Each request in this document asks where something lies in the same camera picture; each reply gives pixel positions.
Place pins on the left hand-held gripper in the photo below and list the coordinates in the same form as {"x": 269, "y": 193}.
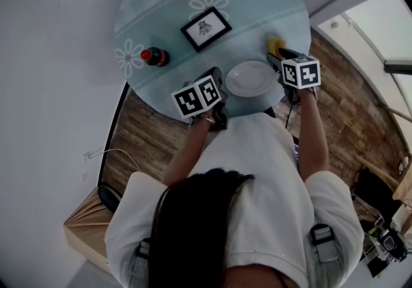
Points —
{"x": 196, "y": 96}

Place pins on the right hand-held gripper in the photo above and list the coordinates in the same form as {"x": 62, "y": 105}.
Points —
{"x": 302, "y": 74}

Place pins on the bread roll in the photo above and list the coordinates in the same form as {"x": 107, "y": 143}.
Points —
{"x": 276, "y": 45}

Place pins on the person's right forearm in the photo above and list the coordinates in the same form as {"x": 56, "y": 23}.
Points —
{"x": 313, "y": 138}

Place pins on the person's left forearm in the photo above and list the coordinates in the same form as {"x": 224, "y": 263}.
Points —
{"x": 185, "y": 154}

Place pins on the round table with blue cloth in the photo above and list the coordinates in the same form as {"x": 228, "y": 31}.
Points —
{"x": 257, "y": 9}

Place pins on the cola bottle with red cap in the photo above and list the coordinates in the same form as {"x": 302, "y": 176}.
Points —
{"x": 156, "y": 56}

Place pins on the small grey round fixture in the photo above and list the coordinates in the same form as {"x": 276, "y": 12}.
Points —
{"x": 334, "y": 25}

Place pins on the glass sliding door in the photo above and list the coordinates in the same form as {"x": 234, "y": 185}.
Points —
{"x": 370, "y": 32}

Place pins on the black box device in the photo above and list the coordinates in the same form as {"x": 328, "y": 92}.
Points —
{"x": 296, "y": 156}

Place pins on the person's white shirt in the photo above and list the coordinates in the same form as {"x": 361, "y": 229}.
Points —
{"x": 257, "y": 190}

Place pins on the black bag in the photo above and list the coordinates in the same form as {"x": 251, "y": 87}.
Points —
{"x": 373, "y": 187}

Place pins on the black round stool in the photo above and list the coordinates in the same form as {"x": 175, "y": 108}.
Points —
{"x": 109, "y": 198}

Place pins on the light wooden table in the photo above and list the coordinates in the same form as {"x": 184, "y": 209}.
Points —
{"x": 404, "y": 193}

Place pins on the beige ribbed box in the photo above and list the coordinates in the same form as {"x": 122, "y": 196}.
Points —
{"x": 85, "y": 232}

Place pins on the black picture frame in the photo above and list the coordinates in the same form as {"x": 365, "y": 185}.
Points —
{"x": 206, "y": 29}

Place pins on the white wall socket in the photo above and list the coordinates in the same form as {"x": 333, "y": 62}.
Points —
{"x": 89, "y": 156}

